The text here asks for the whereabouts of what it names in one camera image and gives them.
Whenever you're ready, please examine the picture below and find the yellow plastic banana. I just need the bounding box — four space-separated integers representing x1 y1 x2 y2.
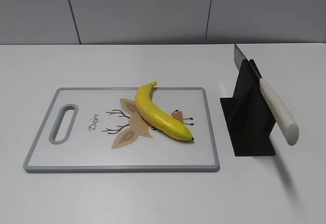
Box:
135 81 194 142

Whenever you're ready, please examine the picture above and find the white handled kitchen knife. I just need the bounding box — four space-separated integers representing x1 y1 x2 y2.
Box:
233 44 300 146

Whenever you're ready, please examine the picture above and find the grey rimmed deer cutting board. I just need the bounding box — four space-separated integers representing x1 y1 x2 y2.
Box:
23 87 220 173

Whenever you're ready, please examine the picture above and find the black knife stand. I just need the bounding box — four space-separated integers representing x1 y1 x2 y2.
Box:
220 60 276 156

